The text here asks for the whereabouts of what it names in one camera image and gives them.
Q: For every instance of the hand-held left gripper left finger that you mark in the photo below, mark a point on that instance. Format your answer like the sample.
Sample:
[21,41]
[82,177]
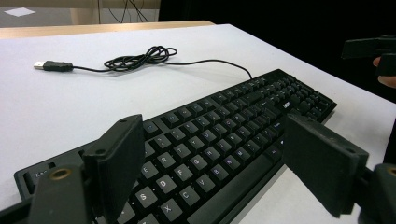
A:
[118,161]

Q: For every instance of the black curtain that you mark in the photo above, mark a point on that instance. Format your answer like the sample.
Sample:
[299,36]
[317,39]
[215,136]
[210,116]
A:
[264,18]

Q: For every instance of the black computer keyboard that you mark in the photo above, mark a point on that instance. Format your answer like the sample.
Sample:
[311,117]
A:
[199,146]

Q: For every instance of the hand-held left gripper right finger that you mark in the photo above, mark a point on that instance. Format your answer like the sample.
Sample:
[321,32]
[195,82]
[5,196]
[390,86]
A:
[323,161]

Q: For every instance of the light wooden table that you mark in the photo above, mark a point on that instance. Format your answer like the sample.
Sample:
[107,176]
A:
[93,29]

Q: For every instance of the white sheet on floor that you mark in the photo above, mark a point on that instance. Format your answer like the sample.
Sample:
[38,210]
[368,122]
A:
[19,11]

